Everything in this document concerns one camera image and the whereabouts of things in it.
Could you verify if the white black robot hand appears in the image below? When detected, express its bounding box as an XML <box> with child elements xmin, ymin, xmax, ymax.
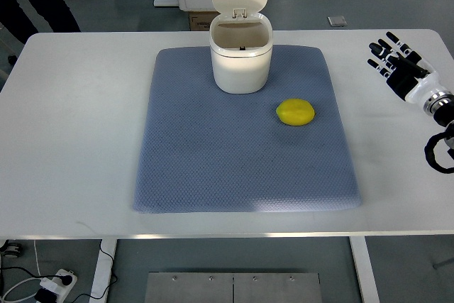
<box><xmin>367</xmin><ymin>31</ymin><xmax>452</xmax><ymax>113</ymax></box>

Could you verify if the yellow lemon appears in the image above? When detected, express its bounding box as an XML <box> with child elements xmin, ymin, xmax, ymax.
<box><xmin>276</xmin><ymin>98</ymin><xmax>316</xmax><ymax>126</ymax></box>

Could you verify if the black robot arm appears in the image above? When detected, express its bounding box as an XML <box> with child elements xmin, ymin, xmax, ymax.
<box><xmin>423</xmin><ymin>91</ymin><xmax>453</xmax><ymax>127</ymax></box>

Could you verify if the white trash bin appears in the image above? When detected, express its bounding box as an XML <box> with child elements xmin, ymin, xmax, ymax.
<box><xmin>209</xmin><ymin>0</ymin><xmax>273</xmax><ymax>94</ymax></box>

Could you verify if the grey floor plate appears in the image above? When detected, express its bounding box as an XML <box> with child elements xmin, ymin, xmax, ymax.
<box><xmin>327</xmin><ymin>16</ymin><xmax>348</xmax><ymax>27</ymax></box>

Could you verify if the white right table leg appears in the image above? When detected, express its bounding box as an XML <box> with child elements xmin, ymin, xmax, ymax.
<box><xmin>349</xmin><ymin>236</ymin><xmax>380</xmax><ymax>303</ymax></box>

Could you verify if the white table leg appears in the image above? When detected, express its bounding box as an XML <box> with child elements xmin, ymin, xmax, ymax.
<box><xmin>89</xmin><ymin>238</ymin><xmax>117</xmax><ymax>303</ymax></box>
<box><xmin>349</xmin><ymin>236</ymin><xmax>380</xmax><ymax>303</ymax></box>

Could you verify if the cardboard box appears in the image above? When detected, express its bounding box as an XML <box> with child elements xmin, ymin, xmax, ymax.
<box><xmin>188</xmin><ymin>11</ymin><xmax>219</xmax><ymax>31</ymax></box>

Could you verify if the blue textured mat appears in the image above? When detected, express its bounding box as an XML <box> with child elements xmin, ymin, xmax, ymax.
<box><xmin>133</xmin><ymin>45</ymin><xmax>362</xmax><ymax>214</ymax></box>

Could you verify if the white left table leg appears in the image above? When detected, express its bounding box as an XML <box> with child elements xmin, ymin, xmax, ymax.
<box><xmin>89</xmin><ymin>238</ymin><xmax>117</xmax><ymax>303</ymax></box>

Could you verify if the person in dark clothes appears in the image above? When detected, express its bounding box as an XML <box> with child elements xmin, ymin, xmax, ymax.
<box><xmin>1</xmin><ymin>0</ymin><xmax>80</xmax><ymax>44</ymax></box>

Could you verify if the white power strip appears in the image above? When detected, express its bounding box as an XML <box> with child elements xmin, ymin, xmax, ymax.
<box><xmin>40</xmin><ymin>269</ymin><xmax>77</xmax><ymax>299</ymax></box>

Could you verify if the caster wheel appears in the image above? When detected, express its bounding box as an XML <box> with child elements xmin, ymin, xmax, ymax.
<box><xmin>0</xmin><ymin>240</ymin><xmax>23</xmax><ymax>258</ymax></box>

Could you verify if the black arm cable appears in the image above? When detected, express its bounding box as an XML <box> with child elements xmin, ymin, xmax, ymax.
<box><xmin>423</xmin><ymin>131</ymin><xmax>454</xmax><ymax>174</ymax></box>

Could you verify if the grey metal base plate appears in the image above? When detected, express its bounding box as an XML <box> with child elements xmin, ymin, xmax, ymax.
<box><xmin>145</xmin><ymin>272</ymin><xmax>322</xmax><ymax>302</ymax></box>

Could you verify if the black power cable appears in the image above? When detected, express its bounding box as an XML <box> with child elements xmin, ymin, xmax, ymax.
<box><xmin>0</xmin><ymin>239</ymin><xmax>118</xmax><ymax>303</ymax></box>

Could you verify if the white cable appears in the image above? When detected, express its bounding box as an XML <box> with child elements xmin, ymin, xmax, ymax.
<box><xmin>0</xmin><ymin>239</ymin><xmax>47</xmax><ymax>303</ymax></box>

